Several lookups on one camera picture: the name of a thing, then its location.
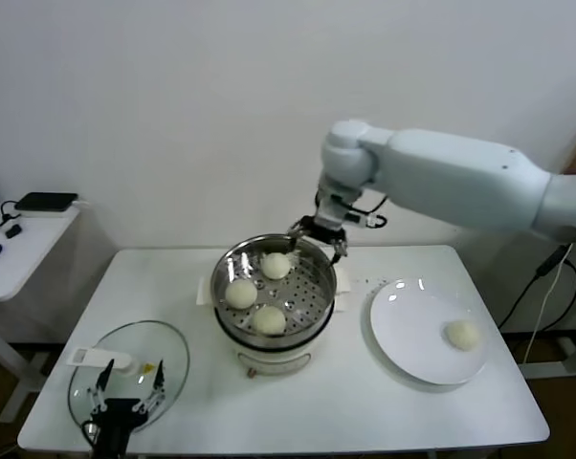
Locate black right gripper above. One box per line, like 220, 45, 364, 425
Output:
286, 215, 351, 266

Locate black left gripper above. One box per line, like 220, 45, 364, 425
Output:
86, 359, 167, 459

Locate white steamed baozi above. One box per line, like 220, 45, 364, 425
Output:
224, 279, 258, 309
260, 251, 292, 281
443, 318, 482, 352
252, 304, 287, 336

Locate steel perforated steamer basket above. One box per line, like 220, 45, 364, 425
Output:
209, 233, 338, 339

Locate white round plate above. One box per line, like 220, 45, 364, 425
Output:
363, 277, 490, 387

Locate white electric cooker pot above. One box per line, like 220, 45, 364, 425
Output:
195, 267, 354, 379

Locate white side desk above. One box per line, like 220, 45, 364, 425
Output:
0, 200, 98, 425

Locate black flat box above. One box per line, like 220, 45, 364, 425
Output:
12, 192, 78, 214

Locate glass lid with white handle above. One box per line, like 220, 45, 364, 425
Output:
66, 319, 191, 440

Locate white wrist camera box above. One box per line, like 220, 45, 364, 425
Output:
352, 213, 388, 230

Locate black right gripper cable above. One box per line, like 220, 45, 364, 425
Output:
314, 188, 389, 230

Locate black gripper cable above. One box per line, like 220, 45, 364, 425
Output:
79, 419, 100, 446
314, 188, 389, 230

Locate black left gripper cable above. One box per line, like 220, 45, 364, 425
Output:
79, 419, 100, 446

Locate thin black desk cable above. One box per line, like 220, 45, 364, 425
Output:
0, 200, 22, 230

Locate black power cable with adapter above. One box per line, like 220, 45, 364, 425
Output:
498, 241, 576, 331

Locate white cable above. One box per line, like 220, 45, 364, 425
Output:
524, 241, 576, 369

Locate white desk with base frame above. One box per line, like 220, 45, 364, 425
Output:
521, 329, 576, 382

